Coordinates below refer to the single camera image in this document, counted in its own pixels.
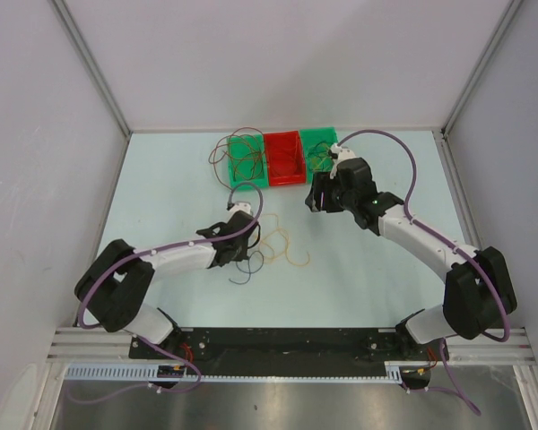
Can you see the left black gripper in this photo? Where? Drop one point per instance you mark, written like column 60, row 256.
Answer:
column 242, row 254

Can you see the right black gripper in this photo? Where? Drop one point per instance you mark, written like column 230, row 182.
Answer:
column 322, row 183

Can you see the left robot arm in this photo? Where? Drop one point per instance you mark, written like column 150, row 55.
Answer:
column 113, row 289

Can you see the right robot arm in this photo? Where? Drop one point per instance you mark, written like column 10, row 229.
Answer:
column 478, row 289

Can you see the red bin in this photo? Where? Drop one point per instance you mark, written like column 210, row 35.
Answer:
column 285, row 159

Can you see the right green bin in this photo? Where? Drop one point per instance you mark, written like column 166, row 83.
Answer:
column 315, row 144

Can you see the green bin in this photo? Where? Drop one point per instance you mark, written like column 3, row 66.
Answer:
column 247, row 160
column 315, row 144

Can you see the left green bin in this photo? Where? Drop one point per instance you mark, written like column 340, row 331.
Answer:
column 247, row 160

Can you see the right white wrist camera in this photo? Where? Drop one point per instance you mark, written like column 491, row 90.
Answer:
column 339, row 154

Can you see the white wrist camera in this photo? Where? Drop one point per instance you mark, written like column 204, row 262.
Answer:
column 235, row 207
column 339, row 154

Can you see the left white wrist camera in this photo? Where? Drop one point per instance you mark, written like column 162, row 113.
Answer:
column 235, row 207

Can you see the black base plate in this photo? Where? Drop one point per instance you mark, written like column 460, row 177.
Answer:
column 299, row 352

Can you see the grey slotted cable duct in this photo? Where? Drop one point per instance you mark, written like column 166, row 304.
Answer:
column 177, row 373

